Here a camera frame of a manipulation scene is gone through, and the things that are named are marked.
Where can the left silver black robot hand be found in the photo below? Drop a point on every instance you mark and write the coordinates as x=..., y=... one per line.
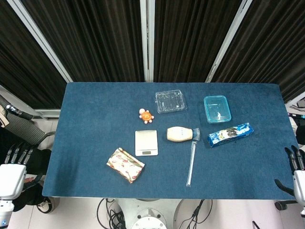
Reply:
x=12, y=176

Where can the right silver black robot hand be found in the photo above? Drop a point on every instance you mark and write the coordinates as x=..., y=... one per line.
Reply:
x=299, y=183

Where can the silver kitchen scale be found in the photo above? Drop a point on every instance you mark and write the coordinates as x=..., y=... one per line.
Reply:
x=145, y=140

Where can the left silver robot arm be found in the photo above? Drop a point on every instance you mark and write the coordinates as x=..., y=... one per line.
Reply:
x=5, y=214

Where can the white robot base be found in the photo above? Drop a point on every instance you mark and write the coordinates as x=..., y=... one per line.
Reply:
x=149, y=218

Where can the grey mesh office chair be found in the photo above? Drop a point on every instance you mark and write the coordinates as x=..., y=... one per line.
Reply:
x=21, y=126

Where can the blue cookie box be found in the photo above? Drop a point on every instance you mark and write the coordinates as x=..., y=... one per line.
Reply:
x=228, y=134

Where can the blue table cloth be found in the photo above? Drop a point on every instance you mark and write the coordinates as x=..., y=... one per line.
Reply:
x=95, y=114

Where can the clear wrapped drinking straw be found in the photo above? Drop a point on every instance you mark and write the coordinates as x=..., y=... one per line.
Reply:
x=192, y=162

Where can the black curtain panel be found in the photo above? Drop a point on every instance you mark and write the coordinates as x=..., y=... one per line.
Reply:
x=190, y=38
x=95, y=40
x=269, y=47
x=19, y=66

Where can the clear container with teal lid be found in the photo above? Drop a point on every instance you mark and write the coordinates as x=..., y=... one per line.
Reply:
x=217, y=109

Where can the gold red printed snack packet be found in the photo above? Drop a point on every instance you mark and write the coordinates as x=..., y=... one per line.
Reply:
x=125, y=165

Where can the cream bottle with blue cap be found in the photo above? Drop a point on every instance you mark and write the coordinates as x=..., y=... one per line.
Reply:
x=178, y=134

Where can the orange turtle toy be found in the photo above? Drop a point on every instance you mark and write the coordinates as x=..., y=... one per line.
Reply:
x=146, y=116

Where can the clear plastic tray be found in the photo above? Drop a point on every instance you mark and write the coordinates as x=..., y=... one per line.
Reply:
x=170, y=101

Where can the white frame post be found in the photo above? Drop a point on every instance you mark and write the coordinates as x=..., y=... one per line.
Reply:
x=226, y=45
x=43, y=40
x=147, y=40

